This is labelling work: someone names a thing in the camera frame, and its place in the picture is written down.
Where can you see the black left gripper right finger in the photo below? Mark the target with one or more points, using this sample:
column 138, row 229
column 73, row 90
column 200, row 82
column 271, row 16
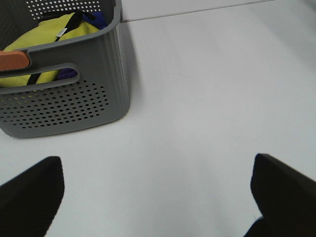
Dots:
column 285, row 197

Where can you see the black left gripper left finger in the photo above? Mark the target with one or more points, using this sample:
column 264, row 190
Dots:
column 29, row 202

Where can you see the grey perforated plastic basket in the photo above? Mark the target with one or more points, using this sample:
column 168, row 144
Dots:
column 97, row 95

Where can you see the yellow cloth in basket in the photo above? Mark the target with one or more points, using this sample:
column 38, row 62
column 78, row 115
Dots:
column 47, row 31

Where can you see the blue purple cloth in basket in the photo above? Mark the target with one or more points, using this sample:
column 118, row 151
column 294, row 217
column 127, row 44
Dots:
column 82, row 23

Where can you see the orange basket handle pad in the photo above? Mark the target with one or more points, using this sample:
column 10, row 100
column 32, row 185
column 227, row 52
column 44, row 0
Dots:
column 13, row 60

